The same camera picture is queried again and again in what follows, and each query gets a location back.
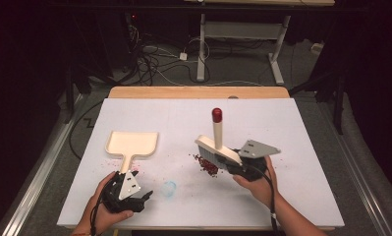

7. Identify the cream plastic dustpan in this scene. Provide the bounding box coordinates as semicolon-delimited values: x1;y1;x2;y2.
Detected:
104;130;160;175

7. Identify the white metal desk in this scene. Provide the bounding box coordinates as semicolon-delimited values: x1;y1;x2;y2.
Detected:
183;0;336;86

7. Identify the tangle of black floor cables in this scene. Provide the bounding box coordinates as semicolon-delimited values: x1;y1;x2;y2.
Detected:
123;24;214;87

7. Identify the metal floor rail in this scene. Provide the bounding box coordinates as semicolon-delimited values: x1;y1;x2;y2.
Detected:
316;103;392;236
0;93;87;236

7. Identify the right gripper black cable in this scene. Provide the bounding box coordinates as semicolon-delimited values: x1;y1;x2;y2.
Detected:
245;164;282;236

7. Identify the person's right hand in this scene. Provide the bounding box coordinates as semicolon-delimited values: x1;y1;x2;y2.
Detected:
232;155;280;209

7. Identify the cream brush with grey bristles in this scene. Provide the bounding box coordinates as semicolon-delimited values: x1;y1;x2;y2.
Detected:
195;107;244;169

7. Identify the black floor cable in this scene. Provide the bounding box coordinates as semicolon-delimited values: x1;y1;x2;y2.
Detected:
68;99;105;161

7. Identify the white board table cover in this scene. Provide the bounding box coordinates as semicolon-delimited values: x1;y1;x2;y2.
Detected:
56;97;346;229

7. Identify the person's left hand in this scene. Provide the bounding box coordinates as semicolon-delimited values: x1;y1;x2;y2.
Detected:
77;171;135;236

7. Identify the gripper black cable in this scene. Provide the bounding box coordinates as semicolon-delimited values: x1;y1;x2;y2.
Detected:
89;191;103;236
245;164;282;236

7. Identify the wooden table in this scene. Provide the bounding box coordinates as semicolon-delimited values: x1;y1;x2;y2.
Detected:
64;86;336;232

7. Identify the pile of red beans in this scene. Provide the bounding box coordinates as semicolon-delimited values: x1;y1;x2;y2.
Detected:
192;153;219;179

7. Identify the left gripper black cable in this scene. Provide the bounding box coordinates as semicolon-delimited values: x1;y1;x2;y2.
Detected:
89;191;103;236

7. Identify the white floor box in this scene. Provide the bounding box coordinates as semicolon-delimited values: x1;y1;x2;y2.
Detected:
310;41;324;56

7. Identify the black metal stand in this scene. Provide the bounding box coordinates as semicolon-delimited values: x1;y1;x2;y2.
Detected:
288;63;346;136

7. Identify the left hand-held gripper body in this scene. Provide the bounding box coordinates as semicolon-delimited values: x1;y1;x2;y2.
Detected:
101;170;147;213

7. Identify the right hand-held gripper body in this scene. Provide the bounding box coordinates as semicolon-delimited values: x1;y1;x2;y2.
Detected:
227;139;282;182

